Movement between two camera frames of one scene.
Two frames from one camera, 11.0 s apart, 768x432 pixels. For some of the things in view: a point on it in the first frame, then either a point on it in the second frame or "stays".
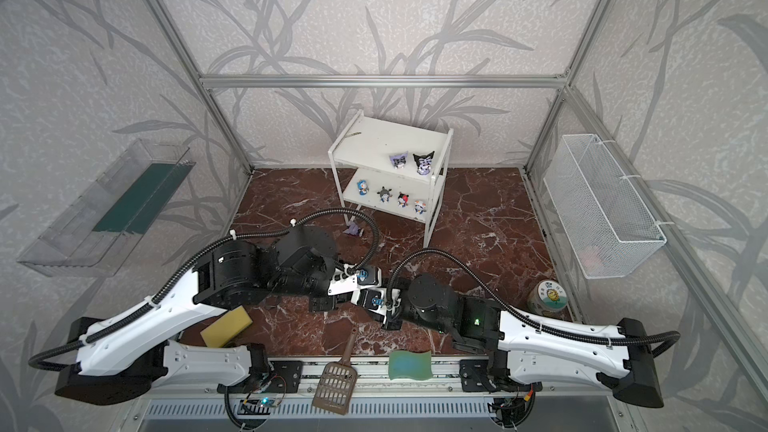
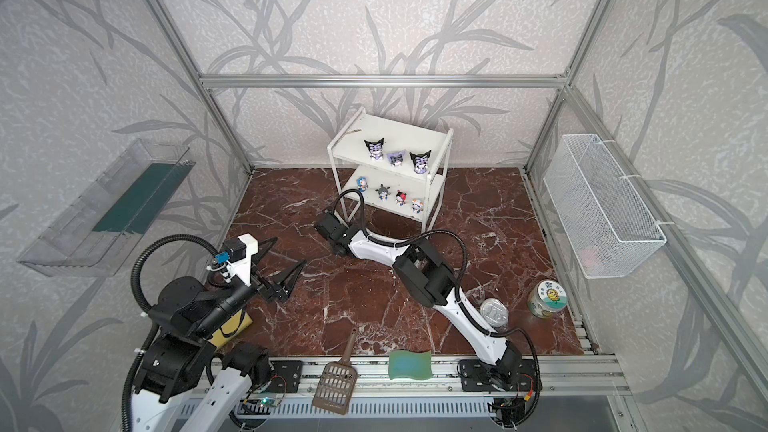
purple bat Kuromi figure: (423, 163) stays
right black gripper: (393, 313) to (327, 223)
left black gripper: (324, 302) to (264, 287)
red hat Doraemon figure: (402, 200) stays
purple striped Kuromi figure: (399, 161) stays
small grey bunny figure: (385, 194) stays
